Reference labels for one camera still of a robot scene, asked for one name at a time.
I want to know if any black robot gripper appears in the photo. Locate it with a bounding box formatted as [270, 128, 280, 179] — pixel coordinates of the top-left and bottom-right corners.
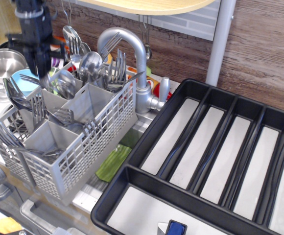
[5, 7, 66, 78]

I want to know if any small steel spoon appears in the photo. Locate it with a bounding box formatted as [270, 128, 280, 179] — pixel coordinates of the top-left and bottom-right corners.
[56, 70, 76, 100]

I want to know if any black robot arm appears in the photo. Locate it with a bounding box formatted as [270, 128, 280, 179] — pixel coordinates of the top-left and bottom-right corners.
[6, 0, 66, 78]

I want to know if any steel spoon at left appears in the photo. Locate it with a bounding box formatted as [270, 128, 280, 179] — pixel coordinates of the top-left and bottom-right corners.
[3, 78, 32, 112]

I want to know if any large steel spoon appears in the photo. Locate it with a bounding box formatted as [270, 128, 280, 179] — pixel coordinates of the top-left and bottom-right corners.
[79, 51, 103, 85]

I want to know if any grey plastic cutlery basket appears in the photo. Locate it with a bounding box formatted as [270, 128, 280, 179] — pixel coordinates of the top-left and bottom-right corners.
[0, 61, 139, 207]

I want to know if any black cutlery tray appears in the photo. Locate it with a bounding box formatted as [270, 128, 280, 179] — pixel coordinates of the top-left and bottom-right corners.
[91, 79, 284, 235]

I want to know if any purple striped toy onion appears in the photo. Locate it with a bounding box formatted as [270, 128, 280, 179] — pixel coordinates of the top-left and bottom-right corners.
[51, 57, 64, 69]

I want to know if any light blue plastic bowl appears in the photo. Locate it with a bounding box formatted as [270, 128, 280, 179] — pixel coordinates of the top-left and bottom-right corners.
[11, 69, 39, 93]

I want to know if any stainless steel pot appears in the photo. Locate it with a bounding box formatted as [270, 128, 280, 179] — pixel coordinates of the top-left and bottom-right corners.
[0, 48, 27, 84]

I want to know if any tall steel fork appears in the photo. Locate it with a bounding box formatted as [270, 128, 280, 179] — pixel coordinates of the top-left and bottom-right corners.
[62, 25, 82, 63]

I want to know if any steel fork in middle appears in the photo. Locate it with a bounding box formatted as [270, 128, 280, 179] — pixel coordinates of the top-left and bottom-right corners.
[44, 107, 84, 126]

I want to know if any steel fork leaning right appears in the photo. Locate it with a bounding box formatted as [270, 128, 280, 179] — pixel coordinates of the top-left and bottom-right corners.
[99, 32, 122, 62]

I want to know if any silver toy faucet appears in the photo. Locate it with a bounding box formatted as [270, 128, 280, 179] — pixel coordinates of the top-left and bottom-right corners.
[97, 27, 170, 113]

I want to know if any wooden round shelf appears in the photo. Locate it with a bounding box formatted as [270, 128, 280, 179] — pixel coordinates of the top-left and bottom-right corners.
[76, 0, 214, 16]

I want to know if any blue and silver object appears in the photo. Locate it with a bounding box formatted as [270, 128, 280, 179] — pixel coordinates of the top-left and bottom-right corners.
[157, 220, 188, 235]

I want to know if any grey metal post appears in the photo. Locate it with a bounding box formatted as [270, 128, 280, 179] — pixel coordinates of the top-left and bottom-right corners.
[206, 0, 237, 87]

